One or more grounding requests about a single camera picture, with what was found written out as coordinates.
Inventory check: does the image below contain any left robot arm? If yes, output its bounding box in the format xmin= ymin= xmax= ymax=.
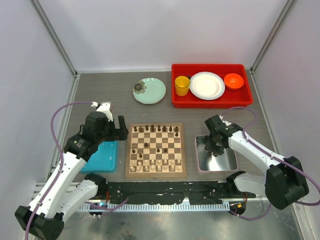
xmin=14 ymin=111 xmax=129 ymax=240

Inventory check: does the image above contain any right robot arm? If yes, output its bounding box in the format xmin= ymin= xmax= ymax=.
xmin=204 ymin=115 xmax=309 ymax=210

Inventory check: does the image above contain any wooden chess board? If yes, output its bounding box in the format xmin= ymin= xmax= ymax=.
xmin=125 ymin=123 xmax=187 ymax=179

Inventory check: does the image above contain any silver metal tray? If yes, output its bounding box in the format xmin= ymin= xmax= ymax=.
xmin=194 ymin=135 xmax=238 ymax=175

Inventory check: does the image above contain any blue plastic tray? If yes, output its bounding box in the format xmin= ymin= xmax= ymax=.
xmin=80 ymin=141 xmax=118 ymax=174

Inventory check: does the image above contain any mint green flower plate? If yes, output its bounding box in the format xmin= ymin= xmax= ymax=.
xmin=132 ymin=77 xmax=166 ymax=105

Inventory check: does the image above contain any white paper plate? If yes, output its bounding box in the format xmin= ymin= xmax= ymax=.
xmin=189 ymin=71 xmax=226 ymax=101

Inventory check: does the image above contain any red plastic bin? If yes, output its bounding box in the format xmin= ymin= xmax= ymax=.
xmin=171 ymin=63 xmax=253 ymax=109

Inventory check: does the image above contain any orange plastic bowl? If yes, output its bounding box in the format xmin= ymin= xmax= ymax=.
xmin=223 ymin=73 xmax=244 ymax=90

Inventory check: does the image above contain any yellow plastic cup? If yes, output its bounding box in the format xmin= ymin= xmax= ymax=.
xmin=174 ymin=76 xmax=190 ymax=97

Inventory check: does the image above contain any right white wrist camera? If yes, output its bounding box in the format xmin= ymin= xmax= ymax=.
xmin=219 ymin=115 xmax=232 ymax=126

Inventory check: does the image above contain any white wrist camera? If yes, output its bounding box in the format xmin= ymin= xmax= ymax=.
xmin=90 ymin=101 xmax=114 ymax=122
xmin=219 ymin=115 xmax=232 ymax=126

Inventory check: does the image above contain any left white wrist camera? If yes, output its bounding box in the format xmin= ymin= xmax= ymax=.
xmin=90 ymin=101 xmax=114 ymax=122

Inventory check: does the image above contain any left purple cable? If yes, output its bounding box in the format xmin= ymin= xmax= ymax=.
xmin=24 ymin=101 xmax=129 ymax=240

